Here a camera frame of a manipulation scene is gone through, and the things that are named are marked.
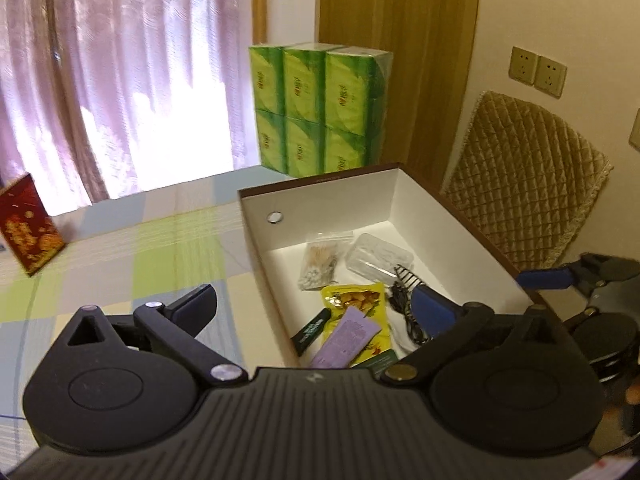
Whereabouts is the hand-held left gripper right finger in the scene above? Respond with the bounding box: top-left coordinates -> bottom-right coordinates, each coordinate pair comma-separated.
382,285 -> 581,386

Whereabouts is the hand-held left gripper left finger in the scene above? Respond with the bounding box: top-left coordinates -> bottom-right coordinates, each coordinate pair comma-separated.
55,284 -> 248,387

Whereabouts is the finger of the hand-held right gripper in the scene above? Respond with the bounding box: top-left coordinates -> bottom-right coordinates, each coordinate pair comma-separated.
517,252 -> 640,292

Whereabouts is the dark hair claw clip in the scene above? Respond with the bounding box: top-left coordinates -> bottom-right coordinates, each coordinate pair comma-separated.
392,262 -> 427,291

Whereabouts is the large dark green packet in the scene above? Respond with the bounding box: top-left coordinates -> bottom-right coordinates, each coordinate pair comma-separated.
364,349 -> 401,377

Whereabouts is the yellow snack packet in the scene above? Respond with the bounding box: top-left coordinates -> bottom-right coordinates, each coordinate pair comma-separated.
319,282 -> 389,367

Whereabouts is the clear plastic box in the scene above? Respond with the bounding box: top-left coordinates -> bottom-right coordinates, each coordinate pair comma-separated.
344,232 -> 416,281

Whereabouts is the purple tube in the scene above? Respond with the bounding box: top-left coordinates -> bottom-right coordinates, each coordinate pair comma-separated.
307,306 -> 384,369

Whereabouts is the clear bag of toothpicks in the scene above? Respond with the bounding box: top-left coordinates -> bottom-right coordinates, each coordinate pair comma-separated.
298,232 -> 355,291

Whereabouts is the small dark green packet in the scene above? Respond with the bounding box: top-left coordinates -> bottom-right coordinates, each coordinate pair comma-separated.
289,308 -> 334,356

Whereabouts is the brown cardboard storage box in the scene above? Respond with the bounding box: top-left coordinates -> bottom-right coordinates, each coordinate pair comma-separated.
237,162 -> 549,367

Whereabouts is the chair with quilted cover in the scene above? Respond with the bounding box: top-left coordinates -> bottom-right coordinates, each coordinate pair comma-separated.
440,90 -> 614,274

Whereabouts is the red gift box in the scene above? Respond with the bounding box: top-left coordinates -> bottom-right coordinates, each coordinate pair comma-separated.
0,172 -> 66,277

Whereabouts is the green tissue pack bundle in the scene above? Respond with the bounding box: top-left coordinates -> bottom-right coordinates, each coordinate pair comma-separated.
248,42 -> 394,180

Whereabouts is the pink patterned curtain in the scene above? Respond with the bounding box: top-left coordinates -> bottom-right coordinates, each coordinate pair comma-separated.
0,0 -> 262,207

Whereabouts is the wooden door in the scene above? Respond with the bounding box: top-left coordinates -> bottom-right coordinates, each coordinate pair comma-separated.
317,0 -> 482,187

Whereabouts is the beige wall socket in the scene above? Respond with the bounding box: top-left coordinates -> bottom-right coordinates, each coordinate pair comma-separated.
535,55 -> 569,99
509,46 -> 540,84

